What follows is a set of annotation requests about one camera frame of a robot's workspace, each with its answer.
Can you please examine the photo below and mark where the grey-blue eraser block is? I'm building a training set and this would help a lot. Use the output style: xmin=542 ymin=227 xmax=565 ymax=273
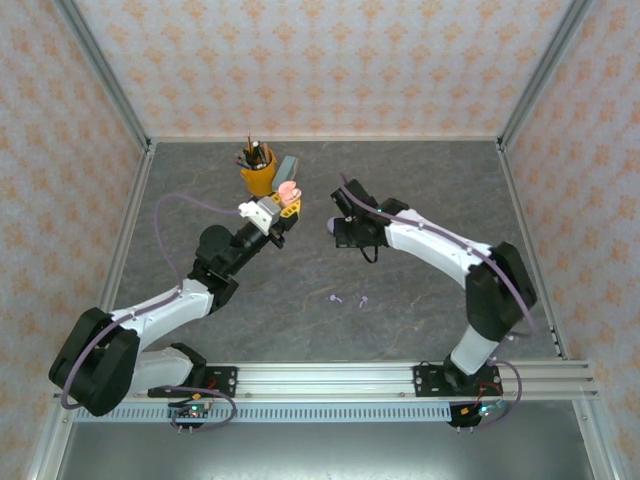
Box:
xmin=272 ymin=155 xmax=301 ymax=194

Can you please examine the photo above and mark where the aluminium lower frame leg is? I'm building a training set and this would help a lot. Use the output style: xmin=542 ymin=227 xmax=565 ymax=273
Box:
xmin=27 ymin=399 xmax=76 ymax=480
xmin=572 ymin=399 xmax=619 ymax=480

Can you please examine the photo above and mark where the pink earbud charging case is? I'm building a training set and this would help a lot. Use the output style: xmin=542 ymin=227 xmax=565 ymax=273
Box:
xmin=277 ymin=180 xmax=304 ymax=206

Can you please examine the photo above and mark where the grey metal panel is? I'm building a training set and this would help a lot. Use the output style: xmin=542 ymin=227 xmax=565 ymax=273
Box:
xmin=54 ymin=419 xmax=601 ymax=480

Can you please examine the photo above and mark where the wide aluminium mounting rail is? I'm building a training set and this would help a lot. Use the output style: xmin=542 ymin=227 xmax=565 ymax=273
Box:
xmin=52 ymin=362 xmax=600 ymax=402

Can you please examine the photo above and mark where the aluminium table back rail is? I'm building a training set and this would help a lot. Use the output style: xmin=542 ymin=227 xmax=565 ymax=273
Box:
xmin=147 ymin=134 xmax=504 ymax=145

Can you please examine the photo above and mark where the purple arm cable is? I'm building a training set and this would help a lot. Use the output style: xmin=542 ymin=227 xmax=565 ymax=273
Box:
xmin=339 ymin=172 xmax=539 ymax=431
xmin=60 ymin=194 xmax=244 ymax=432

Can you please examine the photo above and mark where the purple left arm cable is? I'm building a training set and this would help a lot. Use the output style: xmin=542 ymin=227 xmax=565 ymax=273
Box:
xmin=60 ymin=194 xmax=244 ymax=432

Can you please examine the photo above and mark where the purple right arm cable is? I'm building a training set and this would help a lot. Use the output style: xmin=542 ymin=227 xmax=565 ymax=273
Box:
xmin=339 ymin=172 xmax=539 ymax=431

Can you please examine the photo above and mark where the aluminium frame post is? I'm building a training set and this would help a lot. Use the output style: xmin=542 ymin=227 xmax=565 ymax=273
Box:
xmin=497 ymin=0 xmax=596 ymax=151
xmin=52 ymin=0 xmax=154 ymax=151

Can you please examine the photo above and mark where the aluminium table side rail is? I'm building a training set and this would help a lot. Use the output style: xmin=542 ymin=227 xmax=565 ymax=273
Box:
xmin=494 ymin=139 xmax=571 ymax=361
xmin=97 ymin=142 xmax=157 ymax=316

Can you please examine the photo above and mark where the yellow pencil cup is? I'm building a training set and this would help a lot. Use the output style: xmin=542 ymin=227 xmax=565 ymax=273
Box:
xmin=239 ymin=147 xmax=279 ymax=197

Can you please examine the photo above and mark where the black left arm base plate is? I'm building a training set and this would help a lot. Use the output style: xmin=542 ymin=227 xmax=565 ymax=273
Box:
xmin=147 ymin=366 xmax=239 ymax=399

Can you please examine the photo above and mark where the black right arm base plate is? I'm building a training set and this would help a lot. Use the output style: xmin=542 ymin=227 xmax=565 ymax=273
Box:
xmin=412 ymin=364 xmax=501 ymax=399

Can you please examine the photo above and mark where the slotted grey cable duct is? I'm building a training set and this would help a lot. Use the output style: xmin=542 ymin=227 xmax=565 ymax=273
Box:
xmin=109 ymin=403 xmax=461 ymax=424

